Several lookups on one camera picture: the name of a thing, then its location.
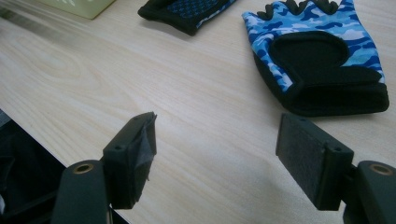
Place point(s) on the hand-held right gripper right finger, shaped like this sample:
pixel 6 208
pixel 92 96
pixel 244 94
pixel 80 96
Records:
pixel 314 161

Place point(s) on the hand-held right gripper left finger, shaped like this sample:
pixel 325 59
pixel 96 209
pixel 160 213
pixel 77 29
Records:
pixel 130 161

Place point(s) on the blue camouflage fingerless glove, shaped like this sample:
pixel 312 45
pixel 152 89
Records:
pixel 311 59

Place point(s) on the blue dotted palm fingerless glove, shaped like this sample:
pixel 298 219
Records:
pixel 186 12

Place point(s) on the pale green box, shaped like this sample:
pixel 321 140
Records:
pixel 84 5

